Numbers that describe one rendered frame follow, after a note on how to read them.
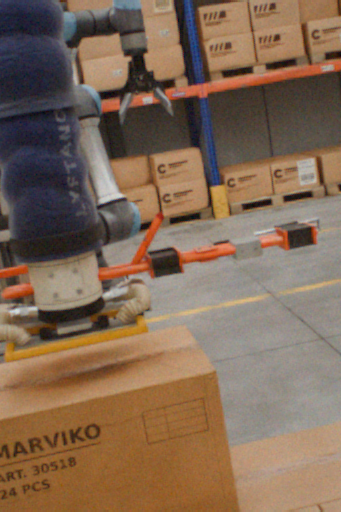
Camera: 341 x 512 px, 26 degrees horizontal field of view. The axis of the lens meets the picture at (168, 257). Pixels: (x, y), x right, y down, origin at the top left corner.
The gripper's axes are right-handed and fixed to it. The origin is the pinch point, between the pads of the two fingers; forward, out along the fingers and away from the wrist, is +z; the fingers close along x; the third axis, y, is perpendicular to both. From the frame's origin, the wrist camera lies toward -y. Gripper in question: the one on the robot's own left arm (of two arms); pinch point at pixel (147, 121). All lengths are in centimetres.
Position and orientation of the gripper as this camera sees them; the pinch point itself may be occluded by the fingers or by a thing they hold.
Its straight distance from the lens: 222.6
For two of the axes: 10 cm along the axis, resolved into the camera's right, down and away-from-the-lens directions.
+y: 1.4, 1.9, -9.7
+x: 9.8, -2.0, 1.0
